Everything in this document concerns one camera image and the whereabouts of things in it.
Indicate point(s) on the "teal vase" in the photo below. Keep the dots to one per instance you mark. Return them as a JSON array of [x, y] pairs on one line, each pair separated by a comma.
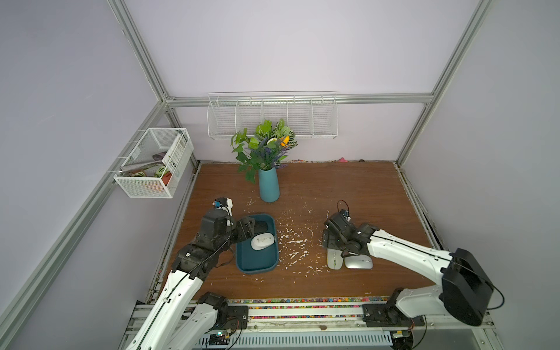
[[268, 185]]

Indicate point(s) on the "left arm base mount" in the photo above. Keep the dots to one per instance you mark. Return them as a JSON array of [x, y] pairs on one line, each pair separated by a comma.
[[227, 316]]

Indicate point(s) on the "artificial green plant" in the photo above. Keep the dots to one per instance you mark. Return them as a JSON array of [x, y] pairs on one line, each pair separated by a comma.
[[265, 149]]

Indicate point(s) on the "teal storage tray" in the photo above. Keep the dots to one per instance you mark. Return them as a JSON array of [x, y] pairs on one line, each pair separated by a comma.
[[249, 261]]

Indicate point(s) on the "white mesh side basket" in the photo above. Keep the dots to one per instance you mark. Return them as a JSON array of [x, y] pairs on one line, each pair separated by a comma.
[[155, 165]]

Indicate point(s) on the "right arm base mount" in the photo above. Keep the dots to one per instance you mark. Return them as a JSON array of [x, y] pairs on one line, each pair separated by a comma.
[[386, 315]]

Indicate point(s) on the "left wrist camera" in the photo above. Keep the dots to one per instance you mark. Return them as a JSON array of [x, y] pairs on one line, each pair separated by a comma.
[[225, 204]]

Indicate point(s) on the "silver mouse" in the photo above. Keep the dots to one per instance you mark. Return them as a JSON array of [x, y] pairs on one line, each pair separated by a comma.
[[361, 262]]

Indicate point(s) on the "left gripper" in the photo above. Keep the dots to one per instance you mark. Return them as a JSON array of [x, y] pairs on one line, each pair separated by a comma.
[[244, 230]]

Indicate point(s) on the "white mouse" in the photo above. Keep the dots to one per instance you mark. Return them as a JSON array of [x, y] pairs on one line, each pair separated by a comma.
[[262, 241]]

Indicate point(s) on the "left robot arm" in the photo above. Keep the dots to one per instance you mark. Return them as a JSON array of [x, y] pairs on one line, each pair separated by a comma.
[[161, 330]]

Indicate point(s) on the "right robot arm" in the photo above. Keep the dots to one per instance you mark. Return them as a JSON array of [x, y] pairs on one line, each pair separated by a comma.
[[460, 289]]

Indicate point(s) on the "light grey mouse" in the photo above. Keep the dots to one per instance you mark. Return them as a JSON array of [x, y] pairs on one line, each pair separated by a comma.
[[335, 260]]

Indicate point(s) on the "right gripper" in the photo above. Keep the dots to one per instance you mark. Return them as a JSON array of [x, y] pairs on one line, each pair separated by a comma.
[[328, 242]]

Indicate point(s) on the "black computer mouse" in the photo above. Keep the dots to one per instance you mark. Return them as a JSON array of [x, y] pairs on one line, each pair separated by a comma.
[[261, 227]]

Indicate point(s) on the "white wire wall shelf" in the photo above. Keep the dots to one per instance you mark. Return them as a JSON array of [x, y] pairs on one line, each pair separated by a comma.
[[310, 115]]

